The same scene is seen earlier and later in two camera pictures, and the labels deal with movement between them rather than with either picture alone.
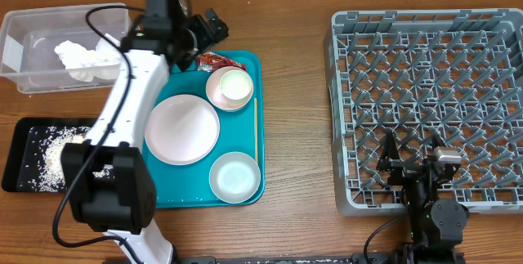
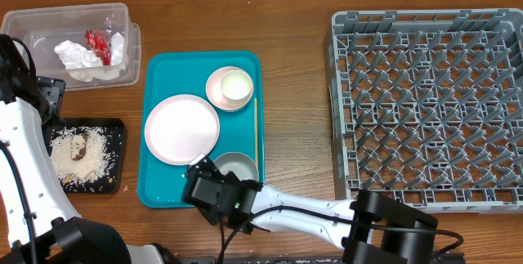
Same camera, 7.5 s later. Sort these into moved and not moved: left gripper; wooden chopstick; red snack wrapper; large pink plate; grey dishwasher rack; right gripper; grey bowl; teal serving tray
Moved: right gripper; red snack wrapper; left gripper
Not moved: grey dishwasher rack; wooden chopstick; large pink plate; grey bowl; teal serving tray
